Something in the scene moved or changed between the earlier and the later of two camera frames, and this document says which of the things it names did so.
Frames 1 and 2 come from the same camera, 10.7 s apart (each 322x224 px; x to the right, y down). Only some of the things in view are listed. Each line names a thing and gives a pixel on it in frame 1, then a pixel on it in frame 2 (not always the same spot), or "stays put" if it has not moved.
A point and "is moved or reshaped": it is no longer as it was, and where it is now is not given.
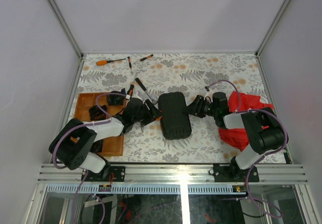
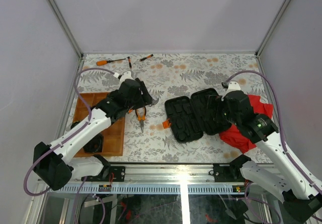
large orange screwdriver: (102, 63) stays put
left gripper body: (149, 115) to (143, 100)
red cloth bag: (239, 138) stays put
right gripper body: (205, 108) to (216, 101)
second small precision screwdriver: (144, 58) stays put
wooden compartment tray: (113, 147) stays put
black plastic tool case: (175, 123) is moved or reshaped
